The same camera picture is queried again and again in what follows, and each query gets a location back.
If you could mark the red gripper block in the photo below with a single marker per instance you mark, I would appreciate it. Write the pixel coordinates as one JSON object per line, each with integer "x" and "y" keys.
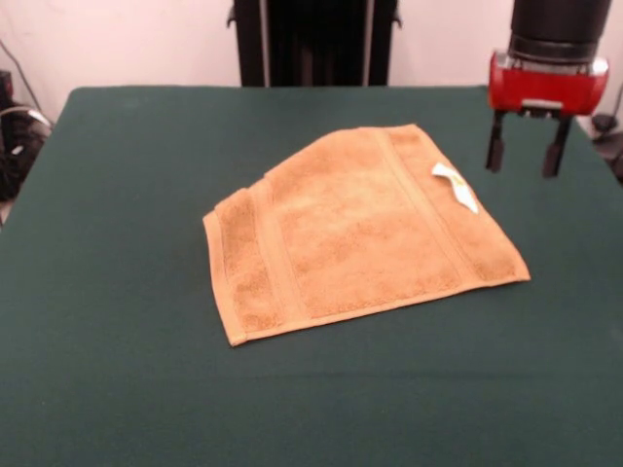
{"x": 545, "y": 90}

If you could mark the tan terry towel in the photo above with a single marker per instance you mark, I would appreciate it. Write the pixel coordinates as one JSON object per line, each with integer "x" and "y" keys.
{"x": 340, "y": 233}

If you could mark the black plug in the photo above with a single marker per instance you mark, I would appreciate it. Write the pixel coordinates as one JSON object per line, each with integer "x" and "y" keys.
{"x": 603, "y": 124}

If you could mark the dark green tablecloth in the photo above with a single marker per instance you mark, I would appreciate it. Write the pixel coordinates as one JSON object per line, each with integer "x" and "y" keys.
{"x": 146, "y": 389}

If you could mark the black equipment pile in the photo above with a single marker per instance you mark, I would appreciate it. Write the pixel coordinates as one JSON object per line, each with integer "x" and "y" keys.
{"x": 19, "y": 155}

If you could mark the black box with red dot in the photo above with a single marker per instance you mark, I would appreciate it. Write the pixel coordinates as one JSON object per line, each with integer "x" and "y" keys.
{"x": 6, "y": 87}

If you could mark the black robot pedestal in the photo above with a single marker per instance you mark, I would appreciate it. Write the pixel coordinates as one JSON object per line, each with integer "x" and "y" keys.
{"x": 311, "y": 44}

